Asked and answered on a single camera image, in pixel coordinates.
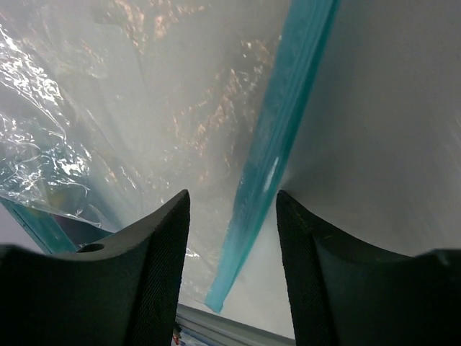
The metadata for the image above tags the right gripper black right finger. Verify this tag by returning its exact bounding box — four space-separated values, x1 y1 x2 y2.
276 191 460 345

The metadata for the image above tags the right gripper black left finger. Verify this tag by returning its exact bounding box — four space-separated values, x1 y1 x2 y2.
1 190 190 345

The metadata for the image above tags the clear zip top bag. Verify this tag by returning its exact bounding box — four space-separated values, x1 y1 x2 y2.
1 1 338 312

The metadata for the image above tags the aluminium rail base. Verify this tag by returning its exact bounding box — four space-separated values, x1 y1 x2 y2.
176 304 295 346

